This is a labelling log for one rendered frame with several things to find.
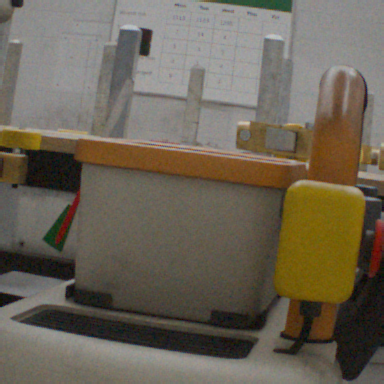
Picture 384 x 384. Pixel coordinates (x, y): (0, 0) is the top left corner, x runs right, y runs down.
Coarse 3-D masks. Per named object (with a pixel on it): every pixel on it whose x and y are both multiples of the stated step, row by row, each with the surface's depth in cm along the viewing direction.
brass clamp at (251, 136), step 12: (240, 120) 200; (240, 132) 199; (252, 132) 198; (264, 132) 198; (300, 132) 197; (312, 132) 197; (240, 144) 199; (252, 144) 198; (264, 144) 198; (300, 144) 197; (300, 156) 197
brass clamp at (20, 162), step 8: (0, 152) 207; (8, 160) 205; (16, 160) 204; (24, 160) 207; (8, 168) 205; (16, 168) 204; (24, 168) 208; (0, 176) 205; (8, 176) 205; (16, 176) 204; (24, 176) 208
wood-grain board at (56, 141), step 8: (0, 128) 246; (16, 128) 279; (32, 128) 301; (0, 136) 225; (48, 136) 224; (56, 136) 227; (64, 136) 238; (72, 136) 252; (80, 136) 254; (88, 136) 268; (96, 136) 286; (40, 144) 224; (48, 144) 223; (56, 144) 223; (64, 144) 223; (72, 144) 223; (64, 152) 223; (72, 152) 223; (360, 176) 222; (368, 176) 234; (376, 176) 249; (360, 184) 215; (368, 184) 215; (376, 184) 215
